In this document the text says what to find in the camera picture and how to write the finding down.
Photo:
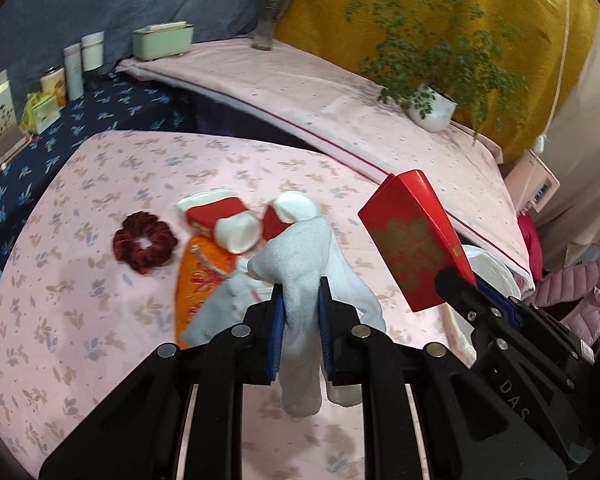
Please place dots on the red cardboard box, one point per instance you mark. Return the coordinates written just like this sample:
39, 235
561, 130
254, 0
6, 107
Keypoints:
415, 237

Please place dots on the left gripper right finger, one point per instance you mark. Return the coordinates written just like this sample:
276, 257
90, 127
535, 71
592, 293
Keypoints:
353, 352

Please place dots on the orange snack wrapper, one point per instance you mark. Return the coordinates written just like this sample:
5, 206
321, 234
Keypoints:
203, 267

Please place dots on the tall white bottle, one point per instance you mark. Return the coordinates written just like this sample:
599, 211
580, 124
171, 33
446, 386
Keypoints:
73, 71

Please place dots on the pink dotted mattress cover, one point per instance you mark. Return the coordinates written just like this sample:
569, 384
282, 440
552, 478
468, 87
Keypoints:
338, 113

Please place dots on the orange label jar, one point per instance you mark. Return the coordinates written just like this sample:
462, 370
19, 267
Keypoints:
53, 82

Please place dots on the beige hanging curtain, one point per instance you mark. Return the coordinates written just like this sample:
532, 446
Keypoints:
570, 222

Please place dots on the dark red velvet scrunchie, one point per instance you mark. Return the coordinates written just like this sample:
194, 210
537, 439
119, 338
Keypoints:
144, 242

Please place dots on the mint green tissue box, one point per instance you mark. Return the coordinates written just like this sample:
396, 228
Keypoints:
162, 40

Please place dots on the white paper towel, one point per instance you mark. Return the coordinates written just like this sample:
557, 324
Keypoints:
297, 259

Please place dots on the white pot green plant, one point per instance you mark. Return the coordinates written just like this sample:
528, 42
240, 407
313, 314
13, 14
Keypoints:
453, 48

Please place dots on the white lined trash bin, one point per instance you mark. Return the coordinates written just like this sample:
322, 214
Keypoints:
496, 274

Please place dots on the red paper cup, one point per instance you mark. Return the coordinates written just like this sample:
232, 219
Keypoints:
286, 209
222, 216

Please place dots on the green white small box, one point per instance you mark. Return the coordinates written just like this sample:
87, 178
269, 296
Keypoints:
39, 112

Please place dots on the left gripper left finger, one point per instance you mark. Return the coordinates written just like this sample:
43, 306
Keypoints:
250, 351

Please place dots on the red cushion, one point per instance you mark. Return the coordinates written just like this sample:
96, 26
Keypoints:
533, 245

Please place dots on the pink puffer jacket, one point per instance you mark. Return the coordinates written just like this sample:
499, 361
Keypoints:
572, 295

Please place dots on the white round jar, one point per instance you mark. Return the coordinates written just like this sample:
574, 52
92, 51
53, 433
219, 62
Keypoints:
92, 49

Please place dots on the pink appliance box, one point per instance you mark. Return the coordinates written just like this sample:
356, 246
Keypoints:
531, 184

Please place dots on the navy floral cloth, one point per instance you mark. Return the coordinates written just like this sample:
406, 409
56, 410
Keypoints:
119, 103

